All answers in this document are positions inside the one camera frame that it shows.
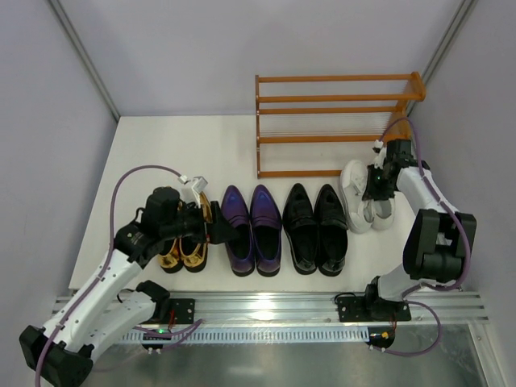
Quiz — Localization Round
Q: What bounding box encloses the white sneaker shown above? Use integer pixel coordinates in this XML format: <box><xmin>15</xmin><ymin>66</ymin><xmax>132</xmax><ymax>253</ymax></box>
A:
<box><xmin>340</xmin><ymin>160</ymin><xmax>374</xmax><ymax>234</ymax></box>
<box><xmin>372</xmin><ymin>198</ymin><xmax>396</xmax><ymax>231</ymax></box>

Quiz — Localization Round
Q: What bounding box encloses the black patent loafer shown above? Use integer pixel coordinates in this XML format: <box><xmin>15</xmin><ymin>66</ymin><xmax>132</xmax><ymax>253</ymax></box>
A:
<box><xmin>314</xmin><ymin>184</ymin><xmax>348</xmax><ymax>277</ymax></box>
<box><xmin>282</xmin><ymin>183</ymin><xmax>318</xmax><ymax>275</ymax></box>

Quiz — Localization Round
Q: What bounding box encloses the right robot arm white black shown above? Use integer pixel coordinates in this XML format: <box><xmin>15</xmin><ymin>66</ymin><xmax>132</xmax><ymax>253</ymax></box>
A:
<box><xmin>363</xmin><ymin>139</ymin><xmax>476</xmax><ymax>321</ymax></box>

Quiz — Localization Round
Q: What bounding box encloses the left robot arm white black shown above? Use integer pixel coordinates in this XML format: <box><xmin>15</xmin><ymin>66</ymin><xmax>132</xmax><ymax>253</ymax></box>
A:
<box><xmin>19</xmin><ymin>187</ymin><xmax>239</xmax><ymax>386</ymax></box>

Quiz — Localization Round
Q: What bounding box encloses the orange wooden shoe shelf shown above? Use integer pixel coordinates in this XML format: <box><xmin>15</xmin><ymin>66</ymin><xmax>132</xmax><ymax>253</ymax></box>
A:
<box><xmin>255</xmin><ymin>72</ymin><xmax>426</xmax><ymax>178</ymax></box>

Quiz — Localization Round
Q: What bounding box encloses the left purple loafer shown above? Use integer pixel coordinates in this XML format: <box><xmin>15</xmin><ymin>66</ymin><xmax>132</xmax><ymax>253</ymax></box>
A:
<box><xmin>221</xmin><ymin>185</ymin><xmax>255</xmax><ymax>277</ymax></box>

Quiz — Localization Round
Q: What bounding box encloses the purple loafer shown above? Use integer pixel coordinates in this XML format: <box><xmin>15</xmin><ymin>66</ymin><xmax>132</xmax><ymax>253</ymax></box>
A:
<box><xmin>251</xmin><ymin>185</ymin><xmax>282</xmax><ymax>277</ymax></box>
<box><xmin>221</xmin><ymin>185</ymin><xmax>255</xmax><ymax>277</ymax></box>

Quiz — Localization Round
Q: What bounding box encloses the right gold loafer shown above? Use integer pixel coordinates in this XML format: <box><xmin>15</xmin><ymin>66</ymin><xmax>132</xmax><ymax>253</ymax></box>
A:
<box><xmin>179</xmin><ymin>192</ymin><xmax>212</xmax><ymax>273</ymax></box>

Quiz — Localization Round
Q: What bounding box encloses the gold loafer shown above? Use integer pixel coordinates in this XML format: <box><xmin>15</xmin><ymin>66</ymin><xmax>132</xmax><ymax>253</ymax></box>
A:
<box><xmin>179</xmin><ymin>192</ymin><xmax>212</xmax><ymax>273</ymax></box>
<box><xmin>157</xmin><ymin>201</ymin><xmax>183</xmax><ymax>274</ymax></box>

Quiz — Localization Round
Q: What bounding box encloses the left gold loafer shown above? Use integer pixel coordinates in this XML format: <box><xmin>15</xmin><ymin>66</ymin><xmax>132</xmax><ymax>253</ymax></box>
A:
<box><xmin>157</xmin><ymin>201</ymin><xmax>183</xmax><ymax>274</ymax></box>

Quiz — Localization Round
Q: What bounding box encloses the right purple loafer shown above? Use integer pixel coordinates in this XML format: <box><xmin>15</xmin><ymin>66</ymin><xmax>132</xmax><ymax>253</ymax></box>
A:
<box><xmin>251</xmin><ymin>185</ymin><xmax>282</xmax><ymax>277</ymax></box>

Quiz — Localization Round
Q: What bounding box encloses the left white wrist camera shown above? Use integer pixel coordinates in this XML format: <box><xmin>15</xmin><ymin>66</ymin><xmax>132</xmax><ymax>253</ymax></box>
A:
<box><xmin>181</xmin><ymin>176</ymin><xmax>208</xmax><ymax>206</ymax></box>

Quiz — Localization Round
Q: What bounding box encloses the aluminium mounting rail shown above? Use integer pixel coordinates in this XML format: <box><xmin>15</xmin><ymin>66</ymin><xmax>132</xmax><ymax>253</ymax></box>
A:
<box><xmin>173</xmin><ymin>290</ymin><xmax>489</xmax><ymax>326</ymax></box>

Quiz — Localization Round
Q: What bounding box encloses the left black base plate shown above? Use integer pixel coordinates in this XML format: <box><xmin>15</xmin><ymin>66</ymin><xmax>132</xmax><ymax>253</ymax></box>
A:
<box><xmin>161</xmin><ymin>298</ymin><xmax>196</xmax><ymax>326</ymax></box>

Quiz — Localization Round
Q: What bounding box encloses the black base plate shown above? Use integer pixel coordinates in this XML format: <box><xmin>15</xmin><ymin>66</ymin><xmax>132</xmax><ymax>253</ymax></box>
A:
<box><xmin>161</xmin><ymin>298</ymin><xmax>196</xmax><ymax>326</ymax></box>
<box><xmin>334</xmin><ymin>293</ymin><xmax>411</xmax><ymax>323</ymax></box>

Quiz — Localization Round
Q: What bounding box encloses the slotted grey cable duct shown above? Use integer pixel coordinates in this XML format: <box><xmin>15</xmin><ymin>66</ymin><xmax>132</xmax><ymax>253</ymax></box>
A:
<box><xmin>119</xmin><ymin>326</ymin><xmax>370</xmax><ymax>346</ymax></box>

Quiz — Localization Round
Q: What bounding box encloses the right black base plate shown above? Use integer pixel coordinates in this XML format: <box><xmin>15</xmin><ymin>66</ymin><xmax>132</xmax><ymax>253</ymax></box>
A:
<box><xmin>334</xmin><ymin>293</ymin><xmax>411</xmax><ymax>323</ymax></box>

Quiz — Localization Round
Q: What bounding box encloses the right aluminium corner post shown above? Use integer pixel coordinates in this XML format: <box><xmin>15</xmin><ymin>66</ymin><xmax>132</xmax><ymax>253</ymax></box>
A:
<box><xmin>405</xmin><ymin>0</ymin><xmax>479</xmax><ymax>116</ymax></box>

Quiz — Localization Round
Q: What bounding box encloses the aluminium corner post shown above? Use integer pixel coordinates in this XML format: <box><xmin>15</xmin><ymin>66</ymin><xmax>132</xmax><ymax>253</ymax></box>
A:
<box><xmin>405</xmin><ymin>0</ymin><xmax>479</xmax><ymax>116</ymax></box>
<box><xmin>46</xmin><ymin>0</ymin><xmax>121</xmax><ymax>123</ymax></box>

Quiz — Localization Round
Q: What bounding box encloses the left aluminium corner post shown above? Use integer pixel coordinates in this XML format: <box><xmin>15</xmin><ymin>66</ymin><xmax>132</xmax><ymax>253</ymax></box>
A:
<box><xmin>46</xmin><ymin>0</ymin><xmax>121</xmax><ymax>123</ymax></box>

